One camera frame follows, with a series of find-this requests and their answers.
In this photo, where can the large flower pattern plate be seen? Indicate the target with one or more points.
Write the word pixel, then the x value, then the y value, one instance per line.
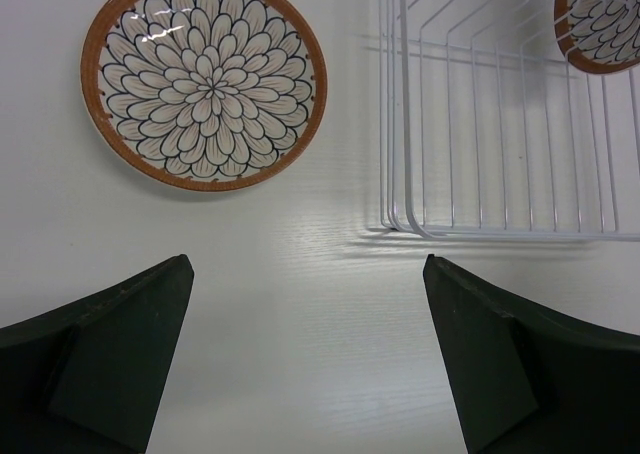
pixel 598 36

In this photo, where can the small flower pattern plate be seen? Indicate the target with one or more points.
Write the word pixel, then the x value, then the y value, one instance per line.
pixel 204 95

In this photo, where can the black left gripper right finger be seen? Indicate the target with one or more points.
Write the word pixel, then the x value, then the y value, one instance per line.
pixel 526 378

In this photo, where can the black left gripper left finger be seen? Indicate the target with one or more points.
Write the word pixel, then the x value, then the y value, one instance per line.
pixel 88 377

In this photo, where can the white wire dish rack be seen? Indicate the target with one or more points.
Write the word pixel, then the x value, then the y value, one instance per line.
pixel 487 132

